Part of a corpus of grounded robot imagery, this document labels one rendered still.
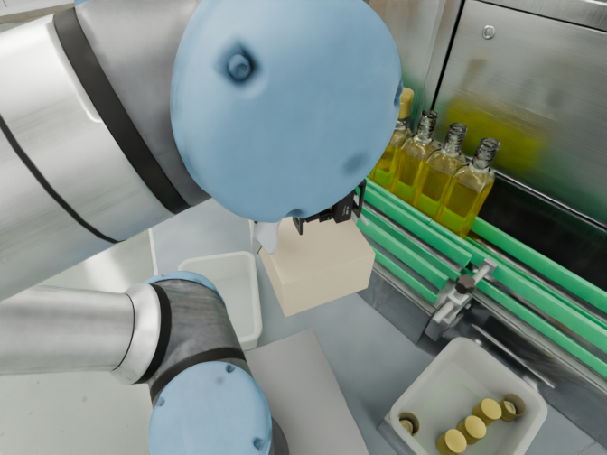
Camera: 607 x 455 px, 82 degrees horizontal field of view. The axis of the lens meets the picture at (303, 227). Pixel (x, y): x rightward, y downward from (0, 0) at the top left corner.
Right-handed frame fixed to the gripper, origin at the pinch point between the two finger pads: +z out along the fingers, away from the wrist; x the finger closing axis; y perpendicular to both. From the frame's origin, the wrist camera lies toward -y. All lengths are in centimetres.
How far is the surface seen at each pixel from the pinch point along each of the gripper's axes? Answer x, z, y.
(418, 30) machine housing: 40, -10, -35
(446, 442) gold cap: 14.0, 28.7, 26.4
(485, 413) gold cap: 22.8, 28.6, 25.3
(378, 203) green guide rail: 22.9, 15.5, -14.8
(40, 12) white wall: -134, 110, -565
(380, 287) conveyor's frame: 17.8, 25.9, -1.5
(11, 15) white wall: -164, 108, -555
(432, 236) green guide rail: 27.3, 14.4, -2.2
